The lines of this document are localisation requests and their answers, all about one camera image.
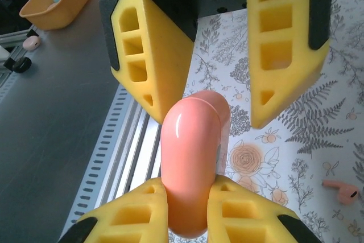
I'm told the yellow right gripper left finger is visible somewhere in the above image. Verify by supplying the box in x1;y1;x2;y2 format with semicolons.
56;176;169;243

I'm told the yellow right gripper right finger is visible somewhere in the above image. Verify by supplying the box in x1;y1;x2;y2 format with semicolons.
207;177;318;243

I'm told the pink earbud charging case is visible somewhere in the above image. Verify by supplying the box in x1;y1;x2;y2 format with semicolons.
160;89;231;240

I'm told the pink wireless earbud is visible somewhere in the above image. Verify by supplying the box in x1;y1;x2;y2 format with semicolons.
322;179;361;206

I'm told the floral patterned table cover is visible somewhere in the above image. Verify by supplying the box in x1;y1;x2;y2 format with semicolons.
147;0;364;243

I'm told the orange plastic bin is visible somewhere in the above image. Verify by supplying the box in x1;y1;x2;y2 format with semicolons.
19;0;98;31

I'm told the grey metal plate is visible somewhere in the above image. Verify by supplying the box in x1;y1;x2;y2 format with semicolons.
0;0;126;243

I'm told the small black object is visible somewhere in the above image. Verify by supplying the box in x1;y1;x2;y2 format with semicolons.
7;56;32;73

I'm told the grey slotted cable duct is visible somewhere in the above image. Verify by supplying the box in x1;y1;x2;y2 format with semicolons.
64;85;143;228

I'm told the aluminium mounting rail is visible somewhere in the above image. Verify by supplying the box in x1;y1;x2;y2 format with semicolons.
112;103;168;201

